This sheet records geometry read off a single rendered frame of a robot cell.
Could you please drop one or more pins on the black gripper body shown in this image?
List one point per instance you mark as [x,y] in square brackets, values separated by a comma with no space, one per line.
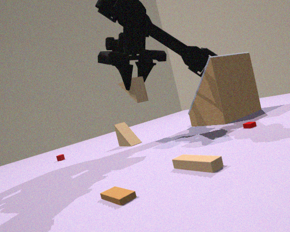
[133,44]

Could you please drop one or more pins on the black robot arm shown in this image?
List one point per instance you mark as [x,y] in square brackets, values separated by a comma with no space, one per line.
[131,14]

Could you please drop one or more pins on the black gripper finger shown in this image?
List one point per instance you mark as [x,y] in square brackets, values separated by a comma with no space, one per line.
[126,74]
[144,69]

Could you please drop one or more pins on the small red block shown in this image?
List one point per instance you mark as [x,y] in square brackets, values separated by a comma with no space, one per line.
[249,125]
[60,157]

